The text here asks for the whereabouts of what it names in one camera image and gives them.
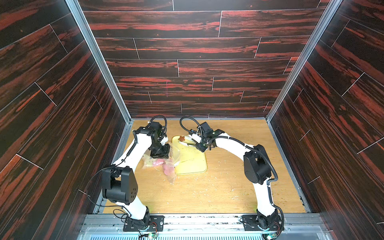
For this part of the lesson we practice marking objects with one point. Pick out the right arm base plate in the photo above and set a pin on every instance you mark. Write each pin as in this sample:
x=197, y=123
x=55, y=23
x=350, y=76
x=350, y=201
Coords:
x=262, y=223

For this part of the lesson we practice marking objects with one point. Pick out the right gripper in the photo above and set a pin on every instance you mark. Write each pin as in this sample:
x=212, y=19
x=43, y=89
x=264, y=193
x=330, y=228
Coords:
x=202, y=145

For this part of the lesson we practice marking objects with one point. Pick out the yellow tray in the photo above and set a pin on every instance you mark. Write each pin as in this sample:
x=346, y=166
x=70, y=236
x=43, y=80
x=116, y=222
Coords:
x=192, y=161

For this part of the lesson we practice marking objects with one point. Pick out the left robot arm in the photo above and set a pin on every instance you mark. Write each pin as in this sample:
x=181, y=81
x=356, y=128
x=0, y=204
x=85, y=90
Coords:
x=119, y=184

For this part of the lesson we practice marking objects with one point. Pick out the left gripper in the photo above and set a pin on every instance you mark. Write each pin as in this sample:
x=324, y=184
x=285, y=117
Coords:
x=165, y=154

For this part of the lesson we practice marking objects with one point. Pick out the metal tongs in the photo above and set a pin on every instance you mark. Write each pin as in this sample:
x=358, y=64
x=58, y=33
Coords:
x=189, y=142

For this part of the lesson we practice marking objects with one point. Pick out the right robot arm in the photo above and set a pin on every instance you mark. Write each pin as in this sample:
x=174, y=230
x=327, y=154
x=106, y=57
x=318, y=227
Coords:
x=258, y=170

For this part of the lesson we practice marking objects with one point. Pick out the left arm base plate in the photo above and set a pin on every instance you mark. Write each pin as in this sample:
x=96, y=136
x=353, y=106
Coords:
x=152, y=223

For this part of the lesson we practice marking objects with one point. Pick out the clear resealable bag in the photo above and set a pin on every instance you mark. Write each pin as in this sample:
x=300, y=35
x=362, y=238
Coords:
x=149, y=162
x=170, y=164

